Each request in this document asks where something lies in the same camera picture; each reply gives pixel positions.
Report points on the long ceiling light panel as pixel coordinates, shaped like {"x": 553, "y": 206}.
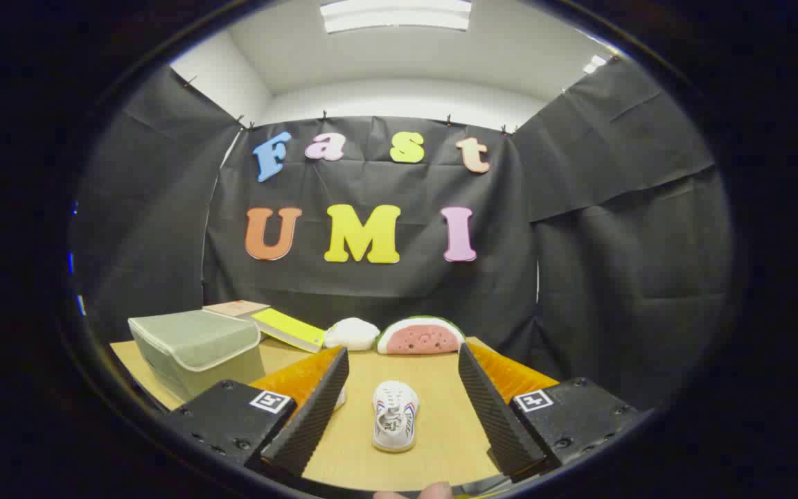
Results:
{"x": 395, "y": 17}

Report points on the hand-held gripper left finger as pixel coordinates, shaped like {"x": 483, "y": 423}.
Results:
{"x": 316, "y": 416}

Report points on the small ceiling light panel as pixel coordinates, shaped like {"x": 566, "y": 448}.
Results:
{"x": 594, "y": 64}

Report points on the white plush toy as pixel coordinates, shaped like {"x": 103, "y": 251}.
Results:
{"x": 352, "y": 334}

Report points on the watermelon slice plush toy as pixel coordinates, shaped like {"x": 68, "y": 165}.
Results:
{"x": 420, "y": 339}

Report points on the yellow cover book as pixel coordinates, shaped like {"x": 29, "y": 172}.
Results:
{"x": 288, "y": 327}

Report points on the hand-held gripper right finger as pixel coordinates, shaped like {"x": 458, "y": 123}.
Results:
{"x": 499, "y": 423}

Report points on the grey-green fabric storage box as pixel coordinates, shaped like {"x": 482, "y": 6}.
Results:
{"x": 191, "y": 346}

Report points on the beige cover book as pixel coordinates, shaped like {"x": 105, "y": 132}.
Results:
{"x": 236, "y": 308}

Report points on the black backdrop cloth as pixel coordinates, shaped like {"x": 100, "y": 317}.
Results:
{"x": 371, "y": 291}

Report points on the white striped canvas shoe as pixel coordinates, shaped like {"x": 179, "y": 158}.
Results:
{"x": 341, "y": 398}
{"x": 394, "y": 416}

